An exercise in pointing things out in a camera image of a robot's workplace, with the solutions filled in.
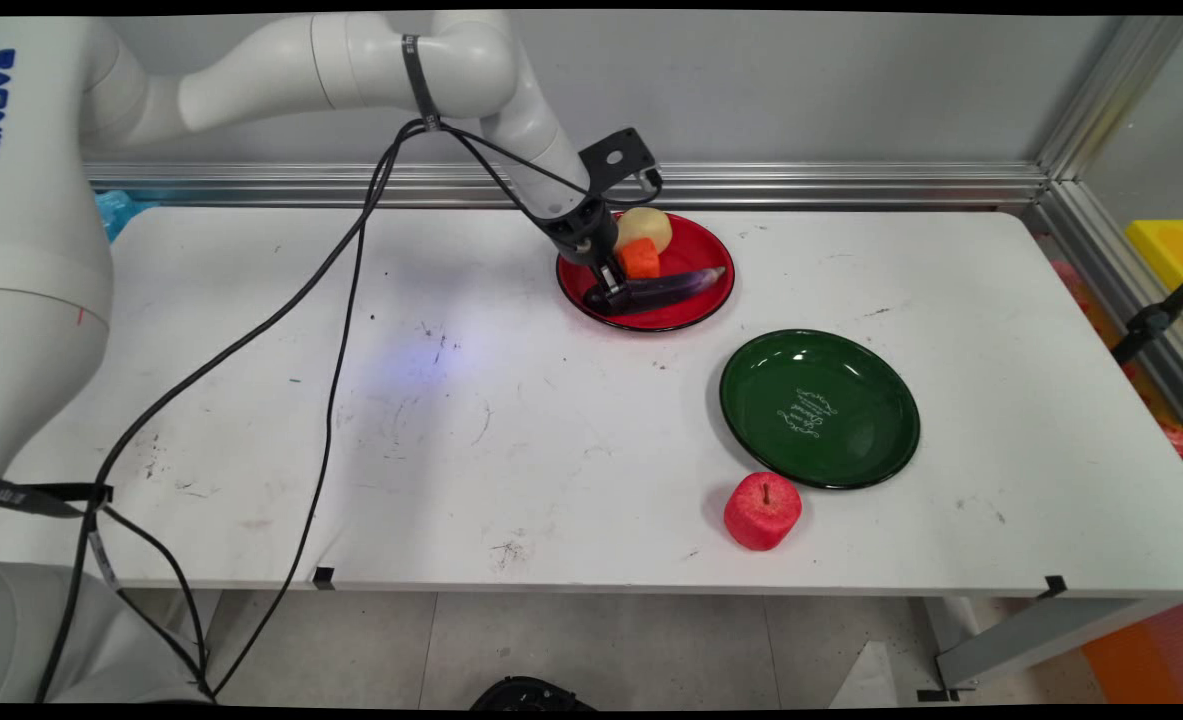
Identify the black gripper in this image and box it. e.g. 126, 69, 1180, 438
539, 198, 636, 313

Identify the long horizontal aluminium frame rail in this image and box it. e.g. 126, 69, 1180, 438
83, 162, 1052, 211

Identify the yellow potato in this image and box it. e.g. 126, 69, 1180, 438
613, 207, 674, 254

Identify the blue foam mat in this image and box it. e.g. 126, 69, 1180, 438
94, 189, 158, 244

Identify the yellow plastic bin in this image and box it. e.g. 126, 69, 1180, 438
1123, 219, 1183, 333

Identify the side aluminium frame rail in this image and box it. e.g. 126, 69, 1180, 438
1023, 180, 1183, 451

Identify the upright aluminium frame post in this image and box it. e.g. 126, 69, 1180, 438
1036, 15, 1183, 183

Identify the dark green round plate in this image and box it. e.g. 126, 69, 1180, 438
719, 329, 922, 491

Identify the orange box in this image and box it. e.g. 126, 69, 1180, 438
1081, 600, 1183, 705

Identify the grey table leg bar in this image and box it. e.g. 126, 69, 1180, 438
935, 597, 1183, 693

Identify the orange carrot piece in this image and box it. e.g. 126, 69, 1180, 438
618, 239, 662, 281

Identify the black velcro cable strap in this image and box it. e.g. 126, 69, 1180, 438
0, 474, 114, 519

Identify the purple eggplant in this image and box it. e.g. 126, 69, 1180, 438
583, 266, 728, 318

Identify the red apple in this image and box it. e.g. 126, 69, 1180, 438
723, 471, 804, 552

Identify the thin black cable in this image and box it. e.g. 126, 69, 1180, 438
91, 120, 664, 699

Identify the thick black cable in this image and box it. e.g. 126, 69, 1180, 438
35, 118, 592, 703

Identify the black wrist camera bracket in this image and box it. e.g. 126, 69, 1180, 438
578, 126, 665, 199

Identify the red round plate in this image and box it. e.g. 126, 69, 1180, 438
556, 210, 736, 333

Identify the black round floor object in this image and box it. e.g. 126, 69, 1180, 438
469, 676, 598, 712

